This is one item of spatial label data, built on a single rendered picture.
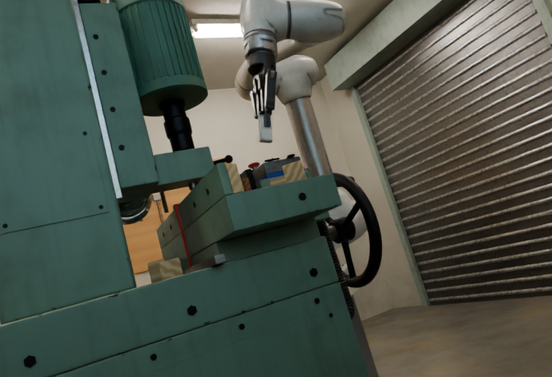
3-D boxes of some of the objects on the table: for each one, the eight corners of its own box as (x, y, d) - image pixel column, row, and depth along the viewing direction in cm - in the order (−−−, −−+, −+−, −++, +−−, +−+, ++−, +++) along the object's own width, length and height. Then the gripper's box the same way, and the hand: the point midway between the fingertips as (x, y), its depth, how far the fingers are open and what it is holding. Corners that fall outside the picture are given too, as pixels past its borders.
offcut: (307, 181, 89) (300, 159, 90) (287, 187, 89) (281, 165, 90) (308, 184, 92) (301, 163, 93) (290, 190, 93) (283, 168, 93)
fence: (233, 193, 78) (224, 162, 79) (223, 195, 77) (215, 163, 78) (166, 248, 131) (161, 228, 132) (160, 249, 130) (155, 230, 131)
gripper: (239, 67, 131) (242, 149, 124) (257, 42, 120) (262, 130, 113) (264, 72, 134) (269, 152, 127) (284, 47, 123) (291, 133, 116)
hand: (265, 128), depth 121 cm, fingers closed
